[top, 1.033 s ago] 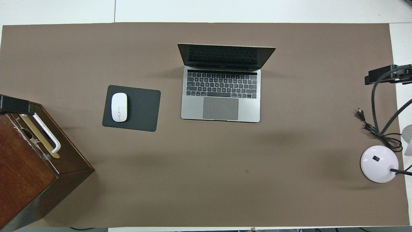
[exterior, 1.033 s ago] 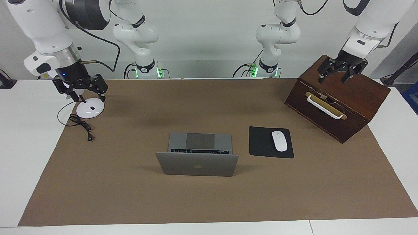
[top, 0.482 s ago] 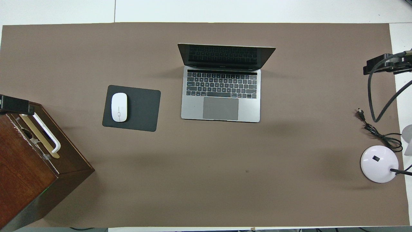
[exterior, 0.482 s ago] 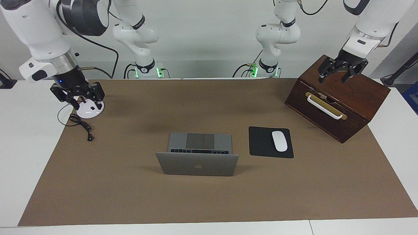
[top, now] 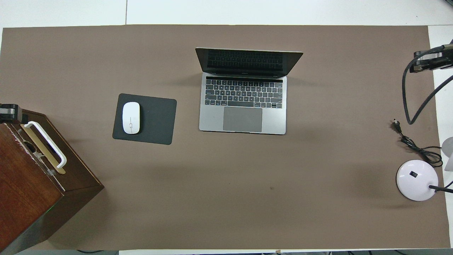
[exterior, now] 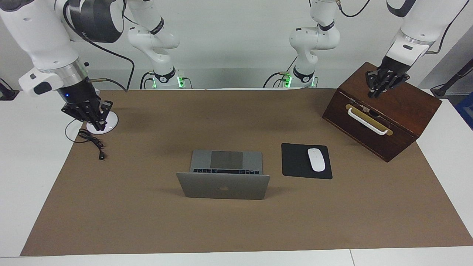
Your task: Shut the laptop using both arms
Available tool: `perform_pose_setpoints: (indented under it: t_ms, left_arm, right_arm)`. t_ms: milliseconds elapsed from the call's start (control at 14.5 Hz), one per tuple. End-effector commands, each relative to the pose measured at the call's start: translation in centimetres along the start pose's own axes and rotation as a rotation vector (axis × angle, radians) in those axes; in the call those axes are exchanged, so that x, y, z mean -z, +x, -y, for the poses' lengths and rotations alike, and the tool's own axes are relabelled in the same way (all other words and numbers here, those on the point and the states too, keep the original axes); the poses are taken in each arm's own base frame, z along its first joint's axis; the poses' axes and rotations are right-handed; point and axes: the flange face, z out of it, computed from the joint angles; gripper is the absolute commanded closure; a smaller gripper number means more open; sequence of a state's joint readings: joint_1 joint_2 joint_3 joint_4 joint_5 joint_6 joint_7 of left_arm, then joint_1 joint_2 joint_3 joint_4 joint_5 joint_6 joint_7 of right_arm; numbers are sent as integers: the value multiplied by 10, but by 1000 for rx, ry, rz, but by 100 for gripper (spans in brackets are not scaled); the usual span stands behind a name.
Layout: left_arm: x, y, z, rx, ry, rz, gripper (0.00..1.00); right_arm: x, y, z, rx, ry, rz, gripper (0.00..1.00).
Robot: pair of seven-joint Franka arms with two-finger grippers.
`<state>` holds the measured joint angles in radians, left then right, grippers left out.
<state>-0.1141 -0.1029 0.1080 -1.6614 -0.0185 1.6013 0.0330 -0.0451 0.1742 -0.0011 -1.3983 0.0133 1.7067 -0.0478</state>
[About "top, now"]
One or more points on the white desk lamp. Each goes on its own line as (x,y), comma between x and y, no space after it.
(416,180)

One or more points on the dark grey mouse pad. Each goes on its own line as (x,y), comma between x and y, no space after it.
(157,120)

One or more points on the grey open laptop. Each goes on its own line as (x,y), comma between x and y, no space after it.
(244,120)

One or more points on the brown wooden box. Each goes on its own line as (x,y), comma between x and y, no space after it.
(24,191)

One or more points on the white computer mouse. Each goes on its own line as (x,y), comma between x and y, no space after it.
(131,118)

